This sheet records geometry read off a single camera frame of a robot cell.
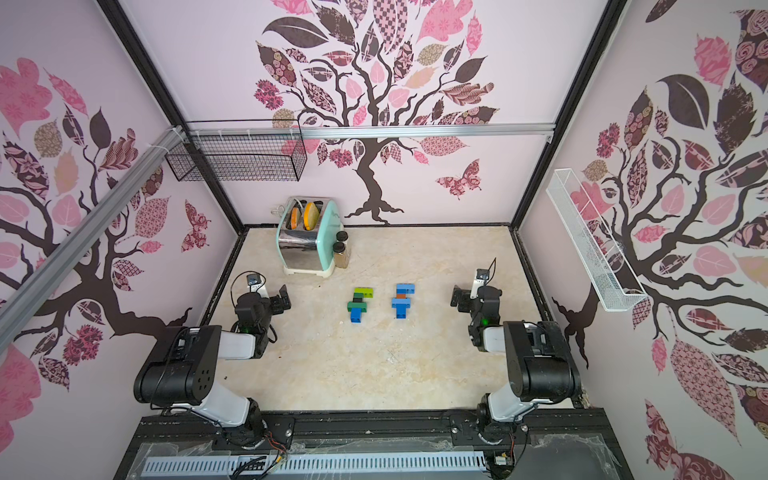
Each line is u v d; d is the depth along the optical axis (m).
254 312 0.72
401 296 0.98
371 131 0.92
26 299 0.50
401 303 0.95
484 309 0.72
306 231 0.95
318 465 0.70
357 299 0.97
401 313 0.93
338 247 1.01
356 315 0.93
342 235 1.07
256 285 0.80
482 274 0.81
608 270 0.74
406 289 1.00
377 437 0.73
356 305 0.95
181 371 0.46
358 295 0.98
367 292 0.98
